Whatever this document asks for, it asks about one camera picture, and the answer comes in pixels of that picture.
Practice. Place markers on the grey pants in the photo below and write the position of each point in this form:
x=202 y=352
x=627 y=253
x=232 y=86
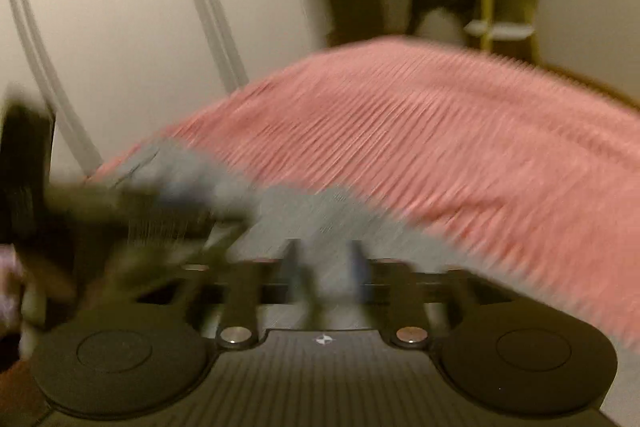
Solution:
x=320 y=217

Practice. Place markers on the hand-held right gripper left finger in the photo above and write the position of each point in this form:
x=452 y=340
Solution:
x=291 y=271

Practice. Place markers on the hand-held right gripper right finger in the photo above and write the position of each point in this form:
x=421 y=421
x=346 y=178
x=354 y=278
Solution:
x=358 y=268

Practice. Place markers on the white wardrobe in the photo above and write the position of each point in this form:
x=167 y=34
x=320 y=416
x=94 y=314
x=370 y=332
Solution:
x=125 y=32

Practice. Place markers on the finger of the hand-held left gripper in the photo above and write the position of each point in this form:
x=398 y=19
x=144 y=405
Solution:
x=175 y=199
x=165 y=257

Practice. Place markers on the pink striped blanket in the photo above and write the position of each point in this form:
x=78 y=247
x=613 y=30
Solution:
x=425 y=132

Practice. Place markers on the yellow shelf stand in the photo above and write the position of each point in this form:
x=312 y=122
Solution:
x=487 y=7

